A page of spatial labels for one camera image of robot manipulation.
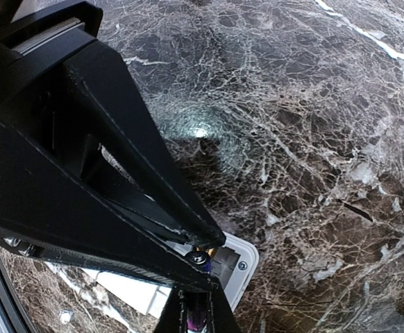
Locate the black front rail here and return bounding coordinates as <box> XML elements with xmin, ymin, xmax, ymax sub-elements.
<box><xmin>0</xmin><ymin>235</ymin><xmax>33</xmax><ymax>333</ymax></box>

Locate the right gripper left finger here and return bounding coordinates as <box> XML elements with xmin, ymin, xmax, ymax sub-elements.
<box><xmin>0</xmin><ymin>119</ymin><xmax>224</xmax><ymax>294</ymax></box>

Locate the white remote control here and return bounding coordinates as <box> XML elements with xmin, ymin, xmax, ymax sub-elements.
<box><xmin>84</xmin><ymin>233</ymin><xmax>259</xmax><ymax>318</ymax></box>

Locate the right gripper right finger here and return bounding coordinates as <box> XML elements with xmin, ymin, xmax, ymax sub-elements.
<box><xmin>63</xmin><ymin>41</ymin><xmax>226</xmax><ymax>248</ymax></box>

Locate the blue battery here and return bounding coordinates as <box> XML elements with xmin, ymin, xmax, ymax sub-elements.
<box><xmin>185</xmin><ymin>251</ymin><xmax>211</xmax><ymax>332</ymax></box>

